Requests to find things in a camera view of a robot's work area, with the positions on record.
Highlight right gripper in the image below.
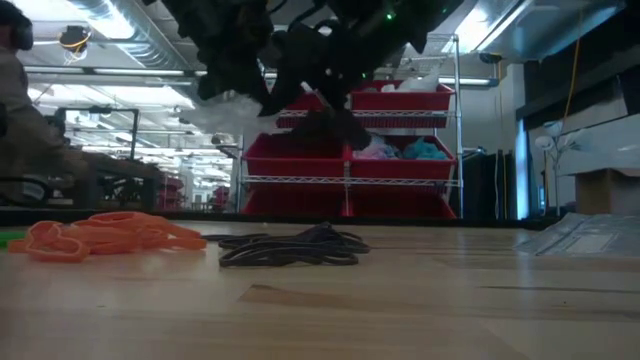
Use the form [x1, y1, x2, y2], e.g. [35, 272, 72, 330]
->
[257, 0, 401, 119]

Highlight chrome wire shelf cart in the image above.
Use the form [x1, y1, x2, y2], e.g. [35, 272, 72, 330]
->
[235, 32, 465, 221]

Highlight silver ceiling duct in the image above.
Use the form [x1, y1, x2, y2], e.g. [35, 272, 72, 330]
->
[64, 0, 206, 71]

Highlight teal cloth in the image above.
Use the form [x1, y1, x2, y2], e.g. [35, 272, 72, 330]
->
[402, 138, 450, 162]

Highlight black aluminium table frame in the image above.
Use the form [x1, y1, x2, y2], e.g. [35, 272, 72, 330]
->
[0, 207, 564, 232]

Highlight dark work table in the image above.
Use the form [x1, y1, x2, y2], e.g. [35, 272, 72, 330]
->
[49, 149, 165, 211]

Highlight person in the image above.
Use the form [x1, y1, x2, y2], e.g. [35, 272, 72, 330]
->
[0, 0, 94, 184]

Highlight white plastic bag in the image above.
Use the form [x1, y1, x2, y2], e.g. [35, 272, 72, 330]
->
[380, 67, 441, 94]

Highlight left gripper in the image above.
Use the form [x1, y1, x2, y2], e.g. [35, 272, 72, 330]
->
[163, 0, 275, 107]

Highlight orange rubber band pile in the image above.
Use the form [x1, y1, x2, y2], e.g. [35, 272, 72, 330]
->
[7, 210, 208, 264]

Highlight green rubber band pile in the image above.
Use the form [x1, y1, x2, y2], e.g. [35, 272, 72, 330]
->
[0, 229, 27, 250]

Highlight person's black headphones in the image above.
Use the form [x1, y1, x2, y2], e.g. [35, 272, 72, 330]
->
[10, 18, 35, 52]

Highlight black rubber band pile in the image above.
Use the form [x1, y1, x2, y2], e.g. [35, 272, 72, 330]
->
[202, 106, 372, 268]

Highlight pink cloth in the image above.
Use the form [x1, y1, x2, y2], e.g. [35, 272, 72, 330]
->
[359, 142, 401, 161]

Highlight black panels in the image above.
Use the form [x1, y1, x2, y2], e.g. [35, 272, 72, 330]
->
[462, 148, 517, 221]

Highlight red plastic bin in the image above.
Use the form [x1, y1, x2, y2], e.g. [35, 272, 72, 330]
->
[349, 79, 455, 129]
[243, 187, 347, 219]
[242, 132, 350, 179]
[347, 133, 458, 181]
[345, 189, 458, 220]
[277, 92, 351, 129]

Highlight yellow cable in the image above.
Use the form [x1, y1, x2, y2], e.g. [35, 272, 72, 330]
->
[563, 9, 585, 121]

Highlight black tube stand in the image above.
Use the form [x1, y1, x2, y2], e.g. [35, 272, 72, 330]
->
[53, 106, 141, 161]

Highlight white floor lamp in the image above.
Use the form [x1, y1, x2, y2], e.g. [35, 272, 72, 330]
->
[533, 119, 589, 217]

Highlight ceiling cable reel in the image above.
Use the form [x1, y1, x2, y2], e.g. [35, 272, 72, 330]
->
[58, 24, 94, 66]

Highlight cardboard box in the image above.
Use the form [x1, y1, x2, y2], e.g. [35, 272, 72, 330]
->
[573, 168, 640, 217]

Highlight grey cloth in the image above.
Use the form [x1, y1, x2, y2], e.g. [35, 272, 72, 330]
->
[368, 131, 396, 149]

